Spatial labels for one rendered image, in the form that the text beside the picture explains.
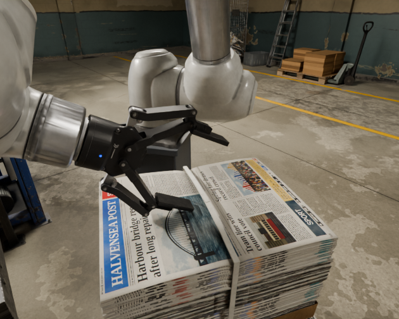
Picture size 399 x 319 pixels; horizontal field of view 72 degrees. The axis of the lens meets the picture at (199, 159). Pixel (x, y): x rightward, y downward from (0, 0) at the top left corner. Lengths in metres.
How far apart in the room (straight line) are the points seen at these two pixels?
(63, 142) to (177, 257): 0.22
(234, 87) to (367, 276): 1.54
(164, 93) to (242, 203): 0.42
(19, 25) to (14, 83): 0.05
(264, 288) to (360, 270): 1.55
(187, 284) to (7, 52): 0.34
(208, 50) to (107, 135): 0.41
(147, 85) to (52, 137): 0.50
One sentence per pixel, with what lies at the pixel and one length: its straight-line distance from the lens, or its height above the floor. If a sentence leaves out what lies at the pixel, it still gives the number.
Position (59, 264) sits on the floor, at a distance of 2.02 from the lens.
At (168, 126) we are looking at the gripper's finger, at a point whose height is 1.23.
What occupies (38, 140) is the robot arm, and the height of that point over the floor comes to 1.25.
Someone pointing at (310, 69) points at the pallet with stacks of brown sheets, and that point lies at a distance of 6.60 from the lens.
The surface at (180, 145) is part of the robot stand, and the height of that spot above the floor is 1.00.
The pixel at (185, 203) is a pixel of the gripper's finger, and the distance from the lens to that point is 0.51.
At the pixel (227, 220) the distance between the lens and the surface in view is 0.49.
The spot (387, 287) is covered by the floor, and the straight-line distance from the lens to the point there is 2.02.
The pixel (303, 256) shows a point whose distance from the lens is 0.50.
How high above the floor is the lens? 1.38
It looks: 29 degrees down
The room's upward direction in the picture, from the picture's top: straight up
